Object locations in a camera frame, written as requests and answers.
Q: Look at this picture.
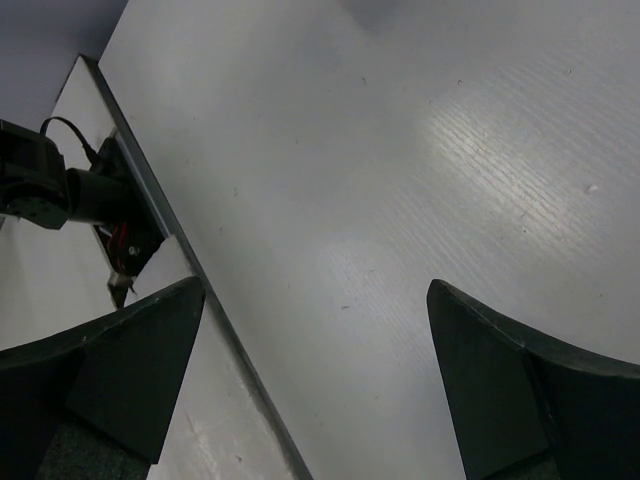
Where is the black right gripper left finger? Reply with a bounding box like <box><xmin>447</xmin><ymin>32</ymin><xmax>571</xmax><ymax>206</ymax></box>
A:
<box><xmin>1</xmin><ymin>277</ymin><xmax>205</xmax><ymax>479</ymax></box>

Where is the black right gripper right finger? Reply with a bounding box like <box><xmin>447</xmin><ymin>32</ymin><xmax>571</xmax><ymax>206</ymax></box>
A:
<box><xmin>426</xmin><ymin>279</ymin><xmax>639</xmax><ymax>479</ymax></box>

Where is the white front cover board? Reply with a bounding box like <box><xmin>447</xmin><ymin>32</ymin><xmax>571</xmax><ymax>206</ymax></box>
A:
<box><xmin>1</xmin><ymin>58</ymin><xmax>310</xmax><ymax>479</ymax></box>

